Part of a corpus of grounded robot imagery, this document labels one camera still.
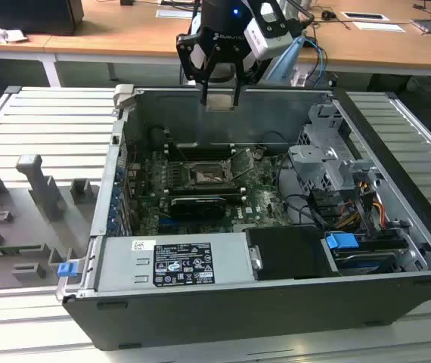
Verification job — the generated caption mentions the black open PC case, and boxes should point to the black open PC case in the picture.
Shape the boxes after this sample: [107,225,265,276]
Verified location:
[62,83,431,352]

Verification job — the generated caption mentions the black box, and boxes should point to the black box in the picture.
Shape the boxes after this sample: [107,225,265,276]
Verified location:
[0,0,84,37]

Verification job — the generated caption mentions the long wooden desk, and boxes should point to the long wooden desk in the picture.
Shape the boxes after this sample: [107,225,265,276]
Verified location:
[0,0,431,88]

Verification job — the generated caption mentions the hard disk in blue carrier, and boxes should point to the hard disk in blue carrier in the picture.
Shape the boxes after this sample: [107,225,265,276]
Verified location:
[323,232,408,275]

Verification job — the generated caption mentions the black graphics card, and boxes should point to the black graphics card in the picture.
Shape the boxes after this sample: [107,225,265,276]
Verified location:
[169,196,226,222]

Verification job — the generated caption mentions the blue plastic case latch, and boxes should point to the blue plastic case latch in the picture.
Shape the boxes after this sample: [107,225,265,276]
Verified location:
[57,262,77,279]

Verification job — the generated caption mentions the black inner cable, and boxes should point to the black inner cable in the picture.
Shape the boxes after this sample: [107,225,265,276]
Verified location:
[275,153,324,230]

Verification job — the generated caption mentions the grey plastic case latch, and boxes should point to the grey plastic case latch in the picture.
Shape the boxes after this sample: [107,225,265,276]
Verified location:
[113,83,137,110]

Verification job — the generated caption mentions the grey parts rack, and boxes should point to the grey parts rack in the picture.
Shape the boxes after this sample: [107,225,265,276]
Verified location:
[0,154,101,292]

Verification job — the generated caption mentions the crumpled white paper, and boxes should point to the crumpled white paper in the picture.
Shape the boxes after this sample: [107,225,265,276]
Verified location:
[0,20,27,45]

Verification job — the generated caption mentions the orange yellow power wires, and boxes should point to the orange yellow power wires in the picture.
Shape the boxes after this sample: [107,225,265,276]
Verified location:
[336,180,386,228]

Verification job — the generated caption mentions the grey desk cable hatch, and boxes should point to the grey desk cable hatch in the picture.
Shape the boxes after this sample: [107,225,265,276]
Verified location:
[342,11,386,20]

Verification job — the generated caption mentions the grey metal drive cage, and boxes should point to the grey metal drive cage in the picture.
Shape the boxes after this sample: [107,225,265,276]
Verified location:
[287,102,356,197]

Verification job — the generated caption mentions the black plastic shroud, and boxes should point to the black plastic shroud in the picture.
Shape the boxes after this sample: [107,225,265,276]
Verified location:
[245,226,340,281]

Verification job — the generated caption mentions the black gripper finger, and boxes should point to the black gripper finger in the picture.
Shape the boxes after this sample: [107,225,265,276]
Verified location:
[177,32,221,107]
[232,45,264,109]

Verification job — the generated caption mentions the white paper sheet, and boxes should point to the white paper sheet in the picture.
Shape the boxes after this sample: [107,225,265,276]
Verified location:
[156,9,188,19]
[352,21,408,33]

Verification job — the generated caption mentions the pale blue teach pendant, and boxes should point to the pale blue teach pendant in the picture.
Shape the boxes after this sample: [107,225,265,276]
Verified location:
[266,36,308,83]

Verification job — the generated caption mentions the blue cable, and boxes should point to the blue cable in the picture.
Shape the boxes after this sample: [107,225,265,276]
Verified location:
[305,36,329,82]

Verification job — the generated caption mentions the CPU socket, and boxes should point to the CPU socket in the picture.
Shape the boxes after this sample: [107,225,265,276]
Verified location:
[183,160,235,188]

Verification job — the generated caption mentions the grey power supply unit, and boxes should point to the grey power supply unit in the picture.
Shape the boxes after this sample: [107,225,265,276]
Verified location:
[96,232,258,292]

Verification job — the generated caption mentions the metal wire locking lever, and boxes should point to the metal wire locking lever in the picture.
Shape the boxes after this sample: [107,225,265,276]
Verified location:
[172,143,192,167]

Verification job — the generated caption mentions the green motherboard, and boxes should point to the green motherboard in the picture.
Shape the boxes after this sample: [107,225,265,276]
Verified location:
[124,145,296,235]

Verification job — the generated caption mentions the silver CPU plate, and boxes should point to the silver CPU plate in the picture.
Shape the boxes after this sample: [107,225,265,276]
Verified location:
[204,93,236,111]

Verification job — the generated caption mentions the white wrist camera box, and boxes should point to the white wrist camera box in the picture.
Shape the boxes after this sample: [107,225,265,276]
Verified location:
[244,14,291,61]

